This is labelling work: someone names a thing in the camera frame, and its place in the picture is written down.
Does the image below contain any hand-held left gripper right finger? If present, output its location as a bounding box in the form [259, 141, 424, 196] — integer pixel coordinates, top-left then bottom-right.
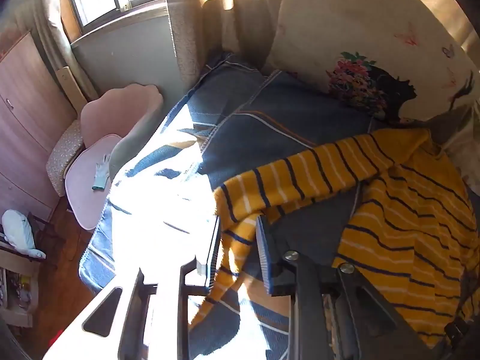
[256, 217, 443, 360]

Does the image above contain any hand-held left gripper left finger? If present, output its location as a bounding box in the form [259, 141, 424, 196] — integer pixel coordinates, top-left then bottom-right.
[43, 214, 223, 360]

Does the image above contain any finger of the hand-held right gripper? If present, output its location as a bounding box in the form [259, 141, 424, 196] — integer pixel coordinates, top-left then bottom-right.
[444, 314, 474, 343]

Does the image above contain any yellow striped knit sweater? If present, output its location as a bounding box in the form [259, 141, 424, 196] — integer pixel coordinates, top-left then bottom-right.
[187, 127, 480, 349]

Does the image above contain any blue woven blanket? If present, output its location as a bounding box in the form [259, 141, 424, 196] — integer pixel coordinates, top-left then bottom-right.
[79, 52, 376, 360]

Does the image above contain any teal glove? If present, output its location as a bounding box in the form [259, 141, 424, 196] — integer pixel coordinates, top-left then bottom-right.
[91, 154, 112, 191]

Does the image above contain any pink chair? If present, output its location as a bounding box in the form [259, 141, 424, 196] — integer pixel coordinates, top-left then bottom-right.
[64, 84, 164, 232]

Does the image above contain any speckled padded stool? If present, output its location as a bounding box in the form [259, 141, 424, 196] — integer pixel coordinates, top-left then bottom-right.
[46, 119, 85, 198]

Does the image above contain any white floral leaf pillow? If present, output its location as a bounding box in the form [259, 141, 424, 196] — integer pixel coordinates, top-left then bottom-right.
[439, 97, 480, 196]

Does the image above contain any white cloth bag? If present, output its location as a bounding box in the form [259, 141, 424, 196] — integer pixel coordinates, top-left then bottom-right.
[1, 209, 46, 260]

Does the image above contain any cluttered shelf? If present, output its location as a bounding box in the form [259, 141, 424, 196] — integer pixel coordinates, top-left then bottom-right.
[0, 240, 43, 328]

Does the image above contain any beige curtain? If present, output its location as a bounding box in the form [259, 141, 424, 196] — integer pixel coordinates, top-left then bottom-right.
[164, 0, 280, 83]

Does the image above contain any pink wooden wardrobe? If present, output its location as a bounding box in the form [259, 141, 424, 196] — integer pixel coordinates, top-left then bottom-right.
[0, 32, 78, 223]

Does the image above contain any cream printed figure pillow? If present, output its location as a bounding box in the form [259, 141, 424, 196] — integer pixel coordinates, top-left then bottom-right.
[262, 0, 480, 124]

